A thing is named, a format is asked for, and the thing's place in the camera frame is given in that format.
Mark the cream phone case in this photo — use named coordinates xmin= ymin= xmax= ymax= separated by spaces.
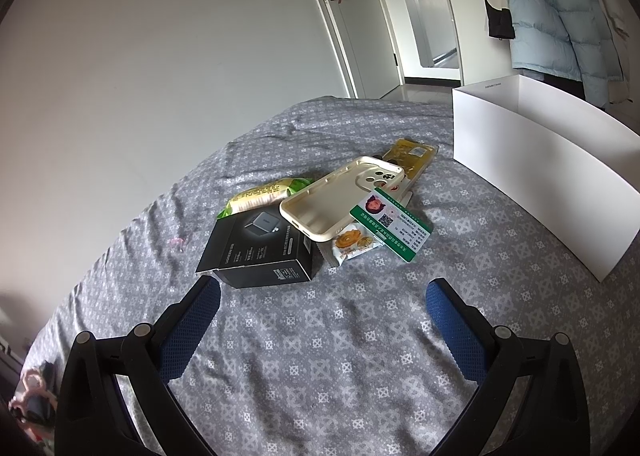
xmin=279 ymin=156 xmax=406 ymax=243

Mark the white door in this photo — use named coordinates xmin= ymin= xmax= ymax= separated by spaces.
xmin=300 ymin=0 xmax=401 ymax=99

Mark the black product box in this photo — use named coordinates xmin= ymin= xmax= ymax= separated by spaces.
xmin=195 ymin=208 xmax=321 ymax=289

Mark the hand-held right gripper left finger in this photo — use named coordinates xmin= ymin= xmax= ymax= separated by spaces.
xmin=54 ymin=277 xmax=222 ymax=456

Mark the pink plush slipper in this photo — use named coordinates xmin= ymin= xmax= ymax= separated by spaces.
xmin=10 ymin=361 xmax=58 ymax=437

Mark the light blue puffer jacket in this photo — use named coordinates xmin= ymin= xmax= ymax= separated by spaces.
xmin=502 ymin=0 xmax=626 ymax=109

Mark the yellow clear packet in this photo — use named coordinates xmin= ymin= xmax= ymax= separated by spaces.
xmin=382 ymin=138 xmax=438 ymax=191

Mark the green white ID card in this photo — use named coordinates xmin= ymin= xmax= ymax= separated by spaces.
xmin=348 ymin=188 xmax=435 ymax=264

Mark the large white open box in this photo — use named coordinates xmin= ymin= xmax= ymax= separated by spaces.
xmin=451 ymin=74 xmax=640 ymax=283

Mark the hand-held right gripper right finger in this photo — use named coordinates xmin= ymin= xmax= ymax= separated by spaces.
xmin=425 ymin=277 xmax=591 ymax=456

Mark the butter cookie packet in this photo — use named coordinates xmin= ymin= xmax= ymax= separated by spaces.
xmin=327 ymin=228 xmax=383 ymax=267

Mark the grey patterned bed sheet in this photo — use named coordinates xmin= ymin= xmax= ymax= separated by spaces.
xmin=15 ymin=96 xmax=640 ymax=456

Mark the green snack packet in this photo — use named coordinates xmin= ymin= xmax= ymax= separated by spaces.
xmin=217 ymin=177 xmax=316 ymax=219

